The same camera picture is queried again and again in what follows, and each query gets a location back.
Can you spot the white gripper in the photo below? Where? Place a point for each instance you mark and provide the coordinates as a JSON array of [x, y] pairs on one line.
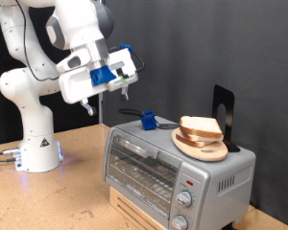
[[76, 86]]

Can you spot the metal spatula with blue block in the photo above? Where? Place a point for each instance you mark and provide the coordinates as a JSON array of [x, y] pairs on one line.
[[148, 121]]

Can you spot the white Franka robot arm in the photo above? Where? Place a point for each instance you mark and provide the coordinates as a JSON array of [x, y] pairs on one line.
[[32, 96]]

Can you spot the wooden box under oven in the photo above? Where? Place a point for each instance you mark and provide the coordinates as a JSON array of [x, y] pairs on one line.
[[124, 207]]

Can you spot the silver oven knob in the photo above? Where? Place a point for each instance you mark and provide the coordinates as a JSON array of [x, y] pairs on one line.
[[184, 199], [180, 222]]

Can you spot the silver toaster oven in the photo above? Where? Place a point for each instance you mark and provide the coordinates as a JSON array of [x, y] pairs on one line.
[[211, 204]]

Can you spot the grey metal pole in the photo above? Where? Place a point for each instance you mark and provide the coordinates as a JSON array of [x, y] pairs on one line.
[[100, 116]]

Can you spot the black fabric backdrop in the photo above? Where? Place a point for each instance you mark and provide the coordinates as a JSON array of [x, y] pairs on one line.
[[73, 121]]

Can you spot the grey fabric backdrop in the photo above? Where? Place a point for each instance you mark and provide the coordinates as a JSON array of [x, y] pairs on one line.
[[198, 48]]

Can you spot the round wooden cutting board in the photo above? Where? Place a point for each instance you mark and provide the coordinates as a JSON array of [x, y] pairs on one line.
[[208, 154]]

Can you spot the black metal bookend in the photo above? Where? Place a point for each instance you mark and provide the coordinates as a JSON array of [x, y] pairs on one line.
[[228, 96]]

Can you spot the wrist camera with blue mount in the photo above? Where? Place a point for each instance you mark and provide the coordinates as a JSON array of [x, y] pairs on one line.
[[100, 76]]

